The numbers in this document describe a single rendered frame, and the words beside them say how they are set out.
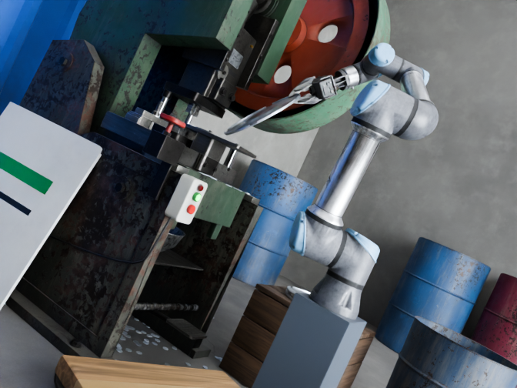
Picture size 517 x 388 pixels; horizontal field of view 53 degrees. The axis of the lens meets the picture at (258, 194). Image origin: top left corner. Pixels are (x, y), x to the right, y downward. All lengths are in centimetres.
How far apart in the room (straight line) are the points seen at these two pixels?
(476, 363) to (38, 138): 170
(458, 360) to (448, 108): 343
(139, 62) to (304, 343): 111
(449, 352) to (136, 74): 148
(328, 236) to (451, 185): 351
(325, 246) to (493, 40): 409
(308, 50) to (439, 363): 131
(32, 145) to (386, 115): 120
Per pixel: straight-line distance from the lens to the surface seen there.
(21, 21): 276
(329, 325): 150
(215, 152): 182
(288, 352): 155
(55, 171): 185
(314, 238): 148
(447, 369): 203
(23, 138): 201
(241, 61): 196
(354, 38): 215
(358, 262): 152
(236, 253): 196
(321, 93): 182
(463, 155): 499
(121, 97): 194
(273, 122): 212
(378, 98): 144
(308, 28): 230
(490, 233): 483
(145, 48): 196
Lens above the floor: 67
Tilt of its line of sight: level
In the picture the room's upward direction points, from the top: 25 degrees clockwise
